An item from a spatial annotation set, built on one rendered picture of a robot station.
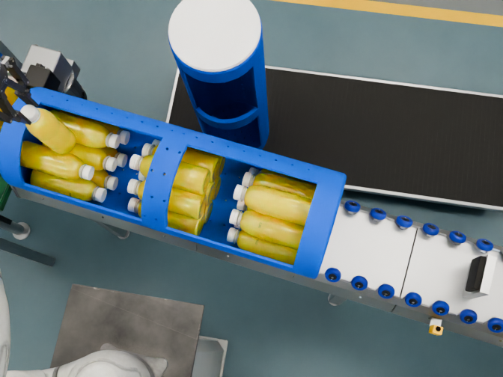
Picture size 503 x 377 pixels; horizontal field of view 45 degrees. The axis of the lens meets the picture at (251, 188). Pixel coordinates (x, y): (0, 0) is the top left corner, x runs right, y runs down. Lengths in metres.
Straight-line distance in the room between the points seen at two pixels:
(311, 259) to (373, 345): 1.24
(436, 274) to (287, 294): 1.01
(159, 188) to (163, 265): 1.24
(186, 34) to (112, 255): 1.25
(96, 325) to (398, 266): 0.84
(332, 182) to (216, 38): 0.61
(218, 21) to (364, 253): 0.81
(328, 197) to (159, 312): 0.56
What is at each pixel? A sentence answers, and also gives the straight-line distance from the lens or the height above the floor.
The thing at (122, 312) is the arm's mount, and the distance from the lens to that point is 1.68.
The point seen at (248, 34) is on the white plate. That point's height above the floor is 1.04.
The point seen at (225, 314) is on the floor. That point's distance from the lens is 2.65.
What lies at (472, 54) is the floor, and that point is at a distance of 3.09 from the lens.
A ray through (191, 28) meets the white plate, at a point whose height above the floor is 1.04.
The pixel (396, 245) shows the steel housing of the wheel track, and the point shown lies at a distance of 1.76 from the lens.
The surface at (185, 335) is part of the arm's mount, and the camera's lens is 1.64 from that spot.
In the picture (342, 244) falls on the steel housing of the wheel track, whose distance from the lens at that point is 1.74.
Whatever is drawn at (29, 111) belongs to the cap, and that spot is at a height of 1.34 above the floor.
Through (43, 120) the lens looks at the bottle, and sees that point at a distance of 1.53.
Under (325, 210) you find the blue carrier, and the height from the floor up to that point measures 1.23.
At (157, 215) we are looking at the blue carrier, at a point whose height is 1.17.
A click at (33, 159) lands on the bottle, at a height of 1.14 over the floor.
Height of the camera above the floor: 2.63
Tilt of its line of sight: 75 degrees down
